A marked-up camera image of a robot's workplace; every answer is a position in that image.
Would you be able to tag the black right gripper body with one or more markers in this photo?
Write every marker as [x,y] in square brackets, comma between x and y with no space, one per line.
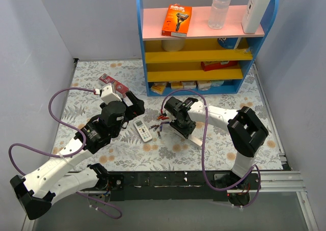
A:
[183,125]

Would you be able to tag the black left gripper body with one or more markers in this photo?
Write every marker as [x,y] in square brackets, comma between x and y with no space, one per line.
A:
[133,107]

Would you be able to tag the white slim remote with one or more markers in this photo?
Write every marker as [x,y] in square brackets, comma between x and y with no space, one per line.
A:
[197,142]

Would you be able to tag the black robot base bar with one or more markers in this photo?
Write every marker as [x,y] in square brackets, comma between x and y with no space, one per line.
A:
[176,185]

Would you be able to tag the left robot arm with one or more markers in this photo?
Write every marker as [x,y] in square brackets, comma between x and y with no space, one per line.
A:
[51,182]

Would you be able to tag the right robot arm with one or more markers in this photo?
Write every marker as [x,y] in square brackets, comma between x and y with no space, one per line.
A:
[246,130]

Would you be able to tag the small white remote control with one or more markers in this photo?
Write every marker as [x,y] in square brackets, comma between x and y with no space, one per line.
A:
[142,130]

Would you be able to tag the red white toothpaste box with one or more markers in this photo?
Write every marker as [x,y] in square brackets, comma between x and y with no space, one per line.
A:
[118,87]

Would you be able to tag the yellow sponge pack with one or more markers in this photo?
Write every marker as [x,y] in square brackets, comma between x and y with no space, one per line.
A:
[159,87]

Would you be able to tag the red snack box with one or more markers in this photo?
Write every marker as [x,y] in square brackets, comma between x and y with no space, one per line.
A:
[215,65]

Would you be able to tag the blue yellow wooden shelf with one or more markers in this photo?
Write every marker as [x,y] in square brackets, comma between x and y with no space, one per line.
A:
[201,44]

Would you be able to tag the blue paper cup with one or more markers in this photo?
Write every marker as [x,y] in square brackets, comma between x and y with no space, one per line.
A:
[229,43]

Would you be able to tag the orange razor box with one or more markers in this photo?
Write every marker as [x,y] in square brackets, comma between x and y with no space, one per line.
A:
[177,21]

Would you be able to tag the clear plastic bottle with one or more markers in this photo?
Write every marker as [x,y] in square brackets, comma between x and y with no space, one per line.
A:
[218,13]

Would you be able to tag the white plastic bottle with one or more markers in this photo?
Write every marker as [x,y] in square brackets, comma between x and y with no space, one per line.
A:
[253,15]

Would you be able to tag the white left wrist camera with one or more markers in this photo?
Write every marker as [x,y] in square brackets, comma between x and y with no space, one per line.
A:
[107,94]

